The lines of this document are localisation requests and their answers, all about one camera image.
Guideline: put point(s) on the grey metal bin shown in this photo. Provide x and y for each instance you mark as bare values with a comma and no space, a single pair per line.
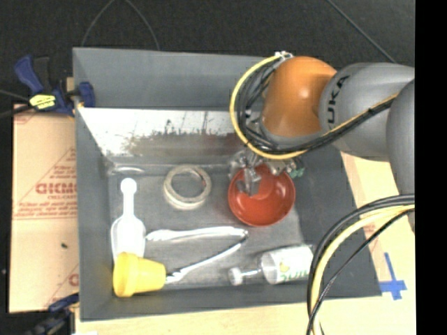
195,82

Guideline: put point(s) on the brown cardboard board red print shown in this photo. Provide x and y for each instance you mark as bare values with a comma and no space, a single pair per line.
42,243

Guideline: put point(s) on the yellow plastic cup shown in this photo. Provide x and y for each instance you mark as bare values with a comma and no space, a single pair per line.
138,275

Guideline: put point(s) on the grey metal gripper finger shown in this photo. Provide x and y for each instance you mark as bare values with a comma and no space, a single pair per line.
255,187
241,186

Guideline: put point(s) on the white pump bottle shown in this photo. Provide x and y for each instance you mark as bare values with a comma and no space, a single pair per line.
290,264

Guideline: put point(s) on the silver metal tongs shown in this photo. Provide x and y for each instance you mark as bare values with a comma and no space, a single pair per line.
195,234

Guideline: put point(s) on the white plastic scoop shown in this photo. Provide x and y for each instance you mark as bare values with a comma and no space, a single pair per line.
127,232

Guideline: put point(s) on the red bowl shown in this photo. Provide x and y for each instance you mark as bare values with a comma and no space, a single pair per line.
269,204

